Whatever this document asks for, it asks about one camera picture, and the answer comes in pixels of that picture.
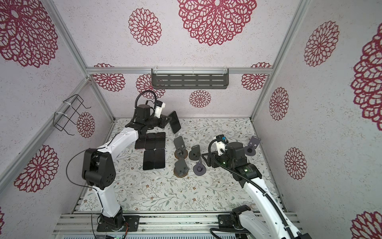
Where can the tall black phone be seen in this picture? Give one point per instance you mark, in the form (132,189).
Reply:
(149,160)

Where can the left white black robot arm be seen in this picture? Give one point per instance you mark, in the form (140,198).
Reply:
(143,108)

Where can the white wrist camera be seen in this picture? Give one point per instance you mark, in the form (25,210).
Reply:
(158,108)
(221,145)

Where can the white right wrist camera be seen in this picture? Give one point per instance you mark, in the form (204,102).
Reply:
(221,145)

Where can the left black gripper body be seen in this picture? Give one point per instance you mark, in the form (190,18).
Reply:
(155,121)

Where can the grey stand middle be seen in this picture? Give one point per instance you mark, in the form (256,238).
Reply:
(195,153)

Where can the blue case phone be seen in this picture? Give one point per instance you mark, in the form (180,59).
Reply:
(160,140)

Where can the grey slotted wall shelf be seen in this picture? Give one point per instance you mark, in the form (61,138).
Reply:
(190,79)

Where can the purple case phone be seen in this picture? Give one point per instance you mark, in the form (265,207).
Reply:
(140,143)

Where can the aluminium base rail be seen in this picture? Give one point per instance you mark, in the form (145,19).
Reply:
(139,223)

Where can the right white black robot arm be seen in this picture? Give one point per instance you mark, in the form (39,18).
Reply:
(231,157)

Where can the black wire wall rack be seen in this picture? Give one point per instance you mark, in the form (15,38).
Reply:
(72,106)

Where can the grey round stand right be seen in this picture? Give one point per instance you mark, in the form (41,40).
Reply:
(250,149)

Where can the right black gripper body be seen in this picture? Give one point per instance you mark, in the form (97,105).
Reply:
(218,161)

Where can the wooden round stand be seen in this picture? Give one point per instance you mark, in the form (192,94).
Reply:
(181,150)
(181,168)

